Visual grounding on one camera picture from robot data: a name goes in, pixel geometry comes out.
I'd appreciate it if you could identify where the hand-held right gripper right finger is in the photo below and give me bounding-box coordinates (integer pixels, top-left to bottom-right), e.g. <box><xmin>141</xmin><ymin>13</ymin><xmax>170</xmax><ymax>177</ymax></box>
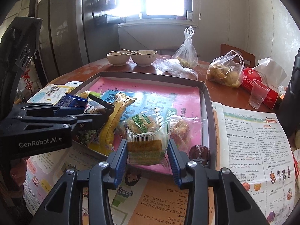
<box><xmin>167</xmin><ymin>139</ymin><xmax>270</xmax><ymax>225</ymax></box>

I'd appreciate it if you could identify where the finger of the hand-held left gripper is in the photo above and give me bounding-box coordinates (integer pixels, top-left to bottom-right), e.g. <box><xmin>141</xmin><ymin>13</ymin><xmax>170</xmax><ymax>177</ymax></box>
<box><xmin>53</xmin><ymin>114</ymin><xmax>107</xmax><ymax>136</ymax></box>
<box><xmin>15</xmin><ymin>103</ymin><xmax>87</xmax><ymax>118</ymax></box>

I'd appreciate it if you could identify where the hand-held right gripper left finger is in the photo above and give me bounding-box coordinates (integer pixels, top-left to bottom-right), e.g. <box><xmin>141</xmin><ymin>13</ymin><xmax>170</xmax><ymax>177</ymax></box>
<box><xmin>30</xmin><ymin>139</ymin><xmax>129</xmax><ymax>225</ymax></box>

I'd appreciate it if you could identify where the blue snack packet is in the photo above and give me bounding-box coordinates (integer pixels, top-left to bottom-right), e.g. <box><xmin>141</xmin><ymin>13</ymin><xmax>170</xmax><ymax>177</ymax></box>
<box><xmin>55</xmin><ymin>93</ymin><xmax>88</xmax><ymax>108</ymax></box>

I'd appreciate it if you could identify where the green pea packet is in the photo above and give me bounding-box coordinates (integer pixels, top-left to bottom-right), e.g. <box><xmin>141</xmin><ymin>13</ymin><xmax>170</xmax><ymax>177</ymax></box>
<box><xmin>73</xmin><ymin>93</ymin><xmax>115</xmax><ymax>147</ymax></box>

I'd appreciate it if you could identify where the dark date candy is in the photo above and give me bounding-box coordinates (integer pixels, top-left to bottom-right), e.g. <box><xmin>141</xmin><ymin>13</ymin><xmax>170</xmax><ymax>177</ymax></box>
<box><xmin>189</xmin><ymin>145</ymin><xmax>210</xmax><ymax>168</ymax></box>

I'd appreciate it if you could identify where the yellow stick snack packet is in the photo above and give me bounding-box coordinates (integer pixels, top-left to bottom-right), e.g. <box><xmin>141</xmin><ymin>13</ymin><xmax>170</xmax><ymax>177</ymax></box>
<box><xmin>92</xmin><ymin>93</ymin><xmax>137</xmax><ymax>153</ymax></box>

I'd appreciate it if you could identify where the green print pastry packet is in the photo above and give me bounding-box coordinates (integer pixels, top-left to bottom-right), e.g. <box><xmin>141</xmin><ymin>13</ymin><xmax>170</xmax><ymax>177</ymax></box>
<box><xmin>124</xmin><ymin>108</ymin><xmax>170</xmax><ymax>167</ymax></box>

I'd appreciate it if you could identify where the clear red snack packet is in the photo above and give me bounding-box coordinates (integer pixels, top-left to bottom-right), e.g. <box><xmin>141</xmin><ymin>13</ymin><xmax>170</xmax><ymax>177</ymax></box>
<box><xmin>168</xmin><ymin>117</ymin><xmax>205</xmax><ymax>150</ymax></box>

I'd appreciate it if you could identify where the dark cardboard box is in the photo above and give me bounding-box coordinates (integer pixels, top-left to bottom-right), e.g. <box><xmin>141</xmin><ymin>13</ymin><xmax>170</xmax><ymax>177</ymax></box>
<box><xmin>70</xmin><ymin>71</ymin><xmax>219</xmax><ymax>176</ymax></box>

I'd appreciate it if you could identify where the plastic bag of fried snacks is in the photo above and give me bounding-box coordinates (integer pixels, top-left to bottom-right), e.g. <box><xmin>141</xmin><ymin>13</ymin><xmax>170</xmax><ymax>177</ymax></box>
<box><xmin>206</xmin><ymin>50</ymin><xmax>245</xmax><ymax>89</ymax></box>

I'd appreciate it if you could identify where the colourful newspaper sheet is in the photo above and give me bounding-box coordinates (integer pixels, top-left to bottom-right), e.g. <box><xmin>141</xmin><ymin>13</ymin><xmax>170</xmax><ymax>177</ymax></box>
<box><xmin>23</xmin><ymin>143</ymin><xmax>225</xmax><ymax>225</ymax></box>
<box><xmin>211</xmin><ymin>101</ymin><xmax>298</xmax><ymax>225</ymax></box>
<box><xmin>27</xmin><ymin>81</ymin><xmax>83</xmax><ymax>106</ymax></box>

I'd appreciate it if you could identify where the red knot ornament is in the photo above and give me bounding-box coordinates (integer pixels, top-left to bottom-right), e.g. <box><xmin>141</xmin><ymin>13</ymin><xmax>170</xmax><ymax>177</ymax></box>
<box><xmin>20</xmin><ymin>69</ymin><xmax>32</xmax><ymax>92</ymax></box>

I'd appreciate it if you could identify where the beige ceramic bowl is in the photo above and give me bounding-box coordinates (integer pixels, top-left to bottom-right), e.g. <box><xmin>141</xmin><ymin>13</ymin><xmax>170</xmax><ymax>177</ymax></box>
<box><xmin>130</xmin><ymin>50</ymin><xmax>158</xmax><ymax>67</ymax></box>
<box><xmin>106</xmin><ymin>51</ymin><xmax>131</xmax><ymax>66</ymax></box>

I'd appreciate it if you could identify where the pink book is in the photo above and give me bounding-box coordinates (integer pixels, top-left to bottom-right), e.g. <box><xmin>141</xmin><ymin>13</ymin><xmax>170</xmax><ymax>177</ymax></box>
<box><xmin>89</xmin><ymin>78</ymin><xmax>203</xmax><ymax>175</ymax></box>

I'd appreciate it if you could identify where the grey refrigerator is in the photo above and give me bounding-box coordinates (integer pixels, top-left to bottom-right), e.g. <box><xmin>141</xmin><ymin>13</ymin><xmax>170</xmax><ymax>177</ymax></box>
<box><xmin>35</xmin><ymin>0</ymin><xmax>120</xmax><ymax>85</ymax></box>

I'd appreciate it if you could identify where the flat white plastic bag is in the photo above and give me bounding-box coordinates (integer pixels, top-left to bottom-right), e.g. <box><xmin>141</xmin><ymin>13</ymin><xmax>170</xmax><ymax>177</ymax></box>
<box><xmin>156</xmin><ymin>58</ymin><xmax>199</xmax><ymax>80</ymax></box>

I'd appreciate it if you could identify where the clear plastic cup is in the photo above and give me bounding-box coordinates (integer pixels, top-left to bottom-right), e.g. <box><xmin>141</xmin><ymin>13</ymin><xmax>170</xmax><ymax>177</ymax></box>
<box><xmin>248</xmin><ymin>79</ymin><xmax>271</xmax><ymax>109</ymax></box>

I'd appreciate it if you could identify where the knotted clear plastic bag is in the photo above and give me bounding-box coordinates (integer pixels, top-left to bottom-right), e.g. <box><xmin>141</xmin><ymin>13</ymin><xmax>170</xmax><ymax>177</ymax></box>
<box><xmin>172</xmin><ymin>26</ymin><xmax>200</xmax><ymax>68</ymax></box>

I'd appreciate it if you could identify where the red tissue pack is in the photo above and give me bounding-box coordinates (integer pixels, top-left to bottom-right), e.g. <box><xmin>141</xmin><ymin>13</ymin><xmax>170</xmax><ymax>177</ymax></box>
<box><xmin>240</xmin><ymin>58</ymin><xmax>288</xmax><ymax>110</ymax></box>

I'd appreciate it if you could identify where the wooden chair back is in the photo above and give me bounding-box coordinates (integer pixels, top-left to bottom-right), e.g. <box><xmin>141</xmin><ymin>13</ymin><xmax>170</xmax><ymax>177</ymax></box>
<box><xmin>220</xmin><ymin>43</ymin><xmax>256</xmax><ymax>69</ymax></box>

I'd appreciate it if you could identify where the black thermos bottle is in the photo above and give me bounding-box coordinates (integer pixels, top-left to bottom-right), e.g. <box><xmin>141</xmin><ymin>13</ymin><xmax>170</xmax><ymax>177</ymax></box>
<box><xmin>278</xmin><ymin>48</ymin><xmax>300</xmax><ymax>132</ymax></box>

